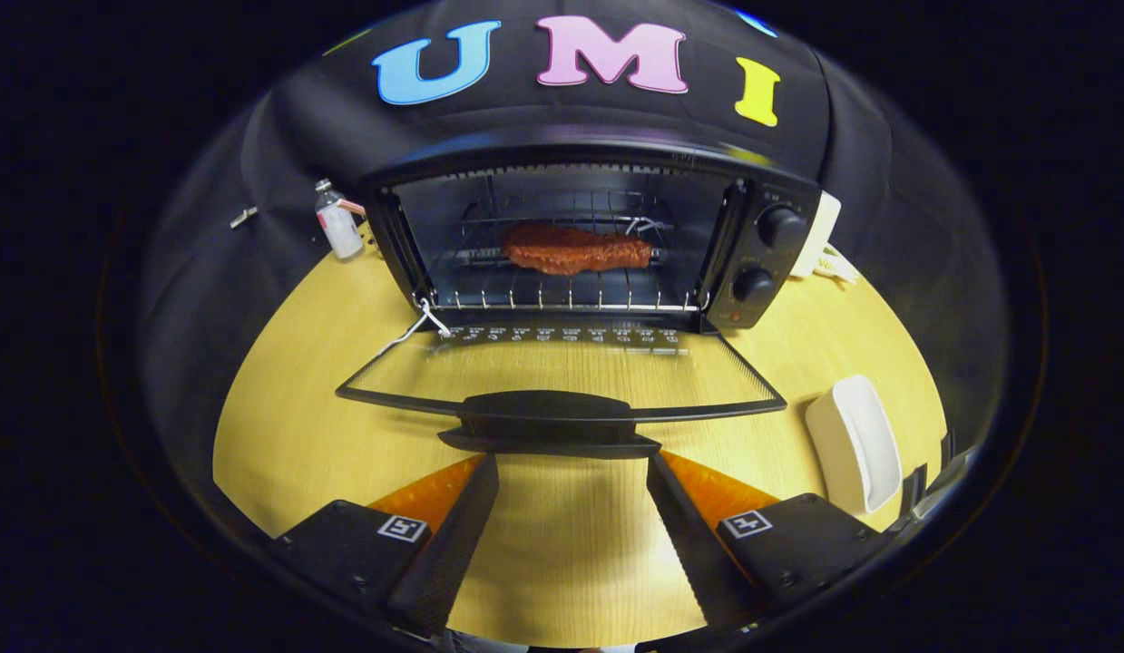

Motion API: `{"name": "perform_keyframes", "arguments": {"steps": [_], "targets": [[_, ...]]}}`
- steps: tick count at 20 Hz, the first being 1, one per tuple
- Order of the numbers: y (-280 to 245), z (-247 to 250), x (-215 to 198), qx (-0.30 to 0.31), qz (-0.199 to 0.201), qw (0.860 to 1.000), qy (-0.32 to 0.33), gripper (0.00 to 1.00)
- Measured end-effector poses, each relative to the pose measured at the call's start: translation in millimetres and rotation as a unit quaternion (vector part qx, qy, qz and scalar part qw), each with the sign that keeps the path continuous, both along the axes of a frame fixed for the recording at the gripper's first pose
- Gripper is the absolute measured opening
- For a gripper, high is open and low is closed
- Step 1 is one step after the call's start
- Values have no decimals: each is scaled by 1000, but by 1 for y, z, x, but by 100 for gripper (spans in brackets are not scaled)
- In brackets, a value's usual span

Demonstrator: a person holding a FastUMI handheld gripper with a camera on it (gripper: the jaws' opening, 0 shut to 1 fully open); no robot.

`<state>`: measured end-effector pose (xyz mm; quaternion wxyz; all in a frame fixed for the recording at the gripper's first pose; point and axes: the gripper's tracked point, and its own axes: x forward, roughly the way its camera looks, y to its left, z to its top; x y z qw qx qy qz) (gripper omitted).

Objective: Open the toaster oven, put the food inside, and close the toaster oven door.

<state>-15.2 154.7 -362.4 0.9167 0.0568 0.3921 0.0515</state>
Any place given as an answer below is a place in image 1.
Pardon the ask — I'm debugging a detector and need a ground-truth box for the white box-shaped appliance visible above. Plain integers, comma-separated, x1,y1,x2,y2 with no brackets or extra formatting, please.
791,190,842,279

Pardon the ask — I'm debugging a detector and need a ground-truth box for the white rectangular tray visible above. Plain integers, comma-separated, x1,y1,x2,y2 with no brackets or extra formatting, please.
805,375,904,515

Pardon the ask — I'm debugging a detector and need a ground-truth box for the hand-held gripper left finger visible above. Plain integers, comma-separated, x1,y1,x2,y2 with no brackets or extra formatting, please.
271,453,500,638

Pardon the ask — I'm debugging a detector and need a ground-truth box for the white string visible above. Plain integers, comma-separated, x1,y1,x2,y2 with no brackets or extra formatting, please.
377,299,454,356

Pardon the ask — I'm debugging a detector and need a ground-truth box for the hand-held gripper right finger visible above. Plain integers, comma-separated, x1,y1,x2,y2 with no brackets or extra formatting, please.
646,451,894,631

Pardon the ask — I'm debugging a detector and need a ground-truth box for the black toaster oven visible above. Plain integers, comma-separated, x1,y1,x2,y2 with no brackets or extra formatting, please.
335,136,821,459

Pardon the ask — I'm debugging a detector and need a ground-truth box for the small clear bottle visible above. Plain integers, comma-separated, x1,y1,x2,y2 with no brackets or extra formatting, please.
314,179,365,260

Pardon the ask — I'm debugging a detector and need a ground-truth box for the brown steak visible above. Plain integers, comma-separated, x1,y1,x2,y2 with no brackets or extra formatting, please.
501,223,654,276

